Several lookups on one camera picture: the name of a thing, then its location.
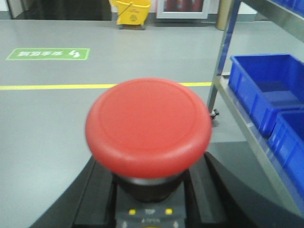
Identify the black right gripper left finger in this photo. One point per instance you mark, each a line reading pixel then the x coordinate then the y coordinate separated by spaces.
pixel 88 202

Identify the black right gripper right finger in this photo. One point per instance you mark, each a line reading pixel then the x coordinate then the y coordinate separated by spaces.
pixel 216 198

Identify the red mushroom push button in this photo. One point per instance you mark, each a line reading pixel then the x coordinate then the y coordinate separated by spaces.
pixel 148 132

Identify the blue bin on rack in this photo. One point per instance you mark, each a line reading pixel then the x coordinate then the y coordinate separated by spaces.
pixel 267 84
pixel 287 144

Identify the green floor sign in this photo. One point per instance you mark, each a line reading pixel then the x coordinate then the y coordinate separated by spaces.
pixel 49 54

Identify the yellow mop bucket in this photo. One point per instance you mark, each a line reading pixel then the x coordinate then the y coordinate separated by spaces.
pixel 131 13

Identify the stainless steel shelf rack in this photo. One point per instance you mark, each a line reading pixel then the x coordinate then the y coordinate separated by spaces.
pixel 263 176

